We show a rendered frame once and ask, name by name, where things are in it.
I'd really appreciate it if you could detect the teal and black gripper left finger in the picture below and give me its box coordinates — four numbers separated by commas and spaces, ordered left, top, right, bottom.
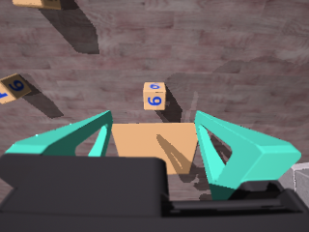
4, 110, 113, 157

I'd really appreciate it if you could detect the tan flat mat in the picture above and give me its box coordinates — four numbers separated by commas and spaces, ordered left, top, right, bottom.
112, 123, 198, 174

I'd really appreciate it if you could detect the tan letter block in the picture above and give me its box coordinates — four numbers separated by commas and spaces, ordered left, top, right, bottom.
13, 0, 62, 10
143, 82, 166, 110
0, 73, 32, 104

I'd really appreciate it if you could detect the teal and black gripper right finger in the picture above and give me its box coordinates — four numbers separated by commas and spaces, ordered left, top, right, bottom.
194, 111, 301, 200

